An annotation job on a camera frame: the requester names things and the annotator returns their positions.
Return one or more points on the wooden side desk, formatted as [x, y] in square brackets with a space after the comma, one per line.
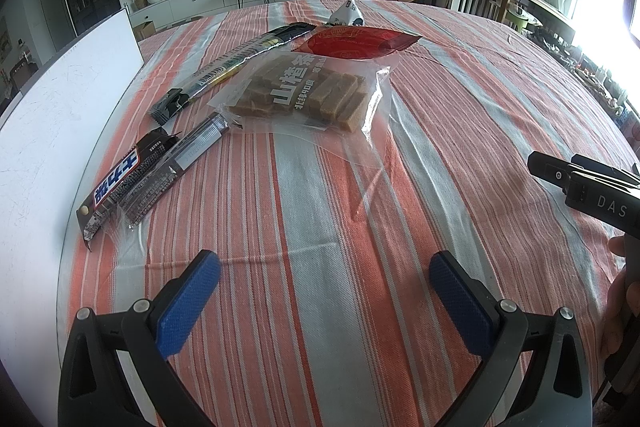
[540, 7]

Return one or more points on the long black green packet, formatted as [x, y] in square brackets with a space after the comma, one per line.
[225, 59]

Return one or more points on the white board panel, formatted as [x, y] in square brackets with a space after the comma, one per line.
[60, 117]

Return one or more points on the person's right hand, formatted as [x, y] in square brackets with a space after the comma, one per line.
[617, 307]

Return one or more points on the green white bucket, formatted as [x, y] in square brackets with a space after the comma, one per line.
[518, 19]

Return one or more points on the white blue triangular snack packet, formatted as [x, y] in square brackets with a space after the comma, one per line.
[350, 12]

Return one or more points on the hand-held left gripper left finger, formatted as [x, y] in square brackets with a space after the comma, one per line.
[187, 302]

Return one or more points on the cardboard box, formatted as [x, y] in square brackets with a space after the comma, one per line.
[145, 31]

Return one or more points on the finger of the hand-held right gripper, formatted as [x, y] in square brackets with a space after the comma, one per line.
[605, 169]
[550, 172]

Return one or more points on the striped orange grey tablecloth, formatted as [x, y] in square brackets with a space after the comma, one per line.
[450, 107]

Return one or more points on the black chocolate bar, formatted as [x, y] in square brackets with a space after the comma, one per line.
[115, 184]

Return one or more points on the clear bag of brown strips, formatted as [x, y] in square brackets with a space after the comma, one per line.
[310, 97]

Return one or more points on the silver clear-window snack packet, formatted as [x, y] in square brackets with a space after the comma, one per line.
[175, 162]

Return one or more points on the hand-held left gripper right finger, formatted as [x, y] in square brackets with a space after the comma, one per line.
[460, 302]

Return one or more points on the red snack packet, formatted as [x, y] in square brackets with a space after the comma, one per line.
[350, 41]

